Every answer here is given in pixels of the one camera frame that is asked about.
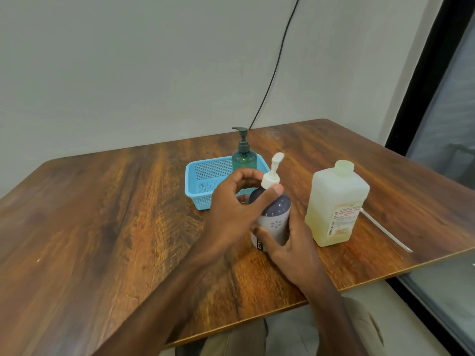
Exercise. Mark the person's right hand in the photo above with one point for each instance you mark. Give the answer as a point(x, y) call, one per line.
point(297, 259)

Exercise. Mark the person's left hand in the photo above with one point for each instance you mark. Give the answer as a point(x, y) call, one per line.
point(228, 218)

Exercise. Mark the person's left thumb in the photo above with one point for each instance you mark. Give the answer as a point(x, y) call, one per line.
point(268, 199)

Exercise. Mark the person's right thumb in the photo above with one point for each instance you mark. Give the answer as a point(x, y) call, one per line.
point(268, 239)

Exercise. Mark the purple and white lotion bottle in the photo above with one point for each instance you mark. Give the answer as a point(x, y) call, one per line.
point(276, 215)

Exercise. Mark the white pump dispenser head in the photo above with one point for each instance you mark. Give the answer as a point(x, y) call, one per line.
point(277, 163)

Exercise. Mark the person's left forearm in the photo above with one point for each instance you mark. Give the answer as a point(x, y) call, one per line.
point(167, 304)

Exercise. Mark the person's right forearm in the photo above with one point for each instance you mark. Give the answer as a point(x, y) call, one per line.
point(334, 322)

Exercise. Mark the green pump bottle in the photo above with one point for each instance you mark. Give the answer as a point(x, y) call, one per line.
point(244, 157)

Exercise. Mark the translucent plastic jug with label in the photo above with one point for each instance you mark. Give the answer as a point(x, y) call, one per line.
point(334, 196)

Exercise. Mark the blue plastic basket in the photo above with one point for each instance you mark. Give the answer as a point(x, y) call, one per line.
point(202, 181)

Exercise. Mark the khaki trousers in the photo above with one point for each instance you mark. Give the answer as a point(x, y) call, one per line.
point(230, 344)

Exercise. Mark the white plastic dip tube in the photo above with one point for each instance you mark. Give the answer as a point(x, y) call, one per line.
point(386, 230)

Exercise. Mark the black window frame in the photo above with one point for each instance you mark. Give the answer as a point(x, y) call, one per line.
point(425, 77)

